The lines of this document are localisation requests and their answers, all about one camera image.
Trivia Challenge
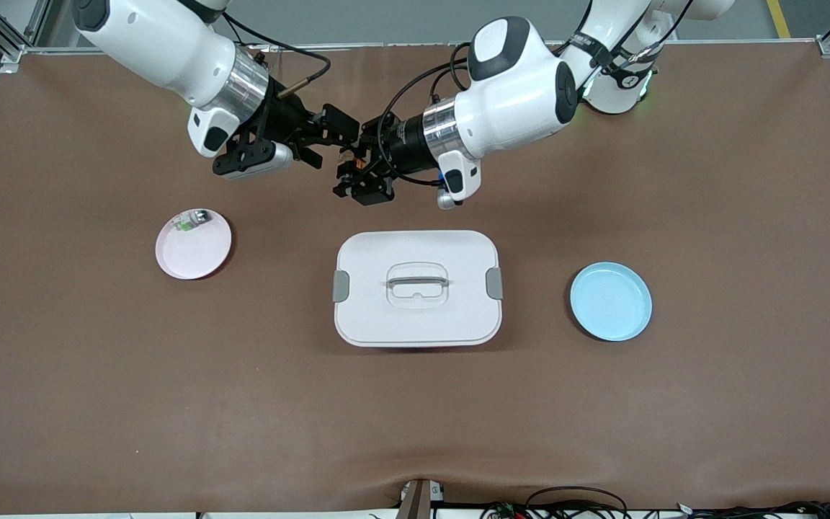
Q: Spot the white lidded storage box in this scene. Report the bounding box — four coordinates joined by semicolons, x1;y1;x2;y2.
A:
333;230;504;348

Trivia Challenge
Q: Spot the pale pink round plate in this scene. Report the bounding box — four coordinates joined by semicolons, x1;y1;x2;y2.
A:
155;208;233;280

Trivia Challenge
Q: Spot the brown table cover mat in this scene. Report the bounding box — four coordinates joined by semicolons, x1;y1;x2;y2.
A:
0;43;830;514

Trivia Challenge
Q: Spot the light blue round plate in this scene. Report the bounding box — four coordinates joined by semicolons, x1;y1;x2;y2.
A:
569;261;653;342

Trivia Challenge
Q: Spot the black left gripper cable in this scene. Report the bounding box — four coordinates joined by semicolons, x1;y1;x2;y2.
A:
378;42;475;187

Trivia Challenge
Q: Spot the aluminium table edge rail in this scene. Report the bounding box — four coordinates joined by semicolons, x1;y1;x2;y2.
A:
22;40;823;55

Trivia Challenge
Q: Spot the grey box lid handle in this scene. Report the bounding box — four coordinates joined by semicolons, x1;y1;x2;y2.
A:
385;275;450;289

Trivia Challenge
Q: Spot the small grey bracket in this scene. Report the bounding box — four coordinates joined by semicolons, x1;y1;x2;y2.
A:
395;478;445;519

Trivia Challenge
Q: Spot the black cable bundle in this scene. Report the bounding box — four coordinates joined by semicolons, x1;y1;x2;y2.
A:
480;487;830;519

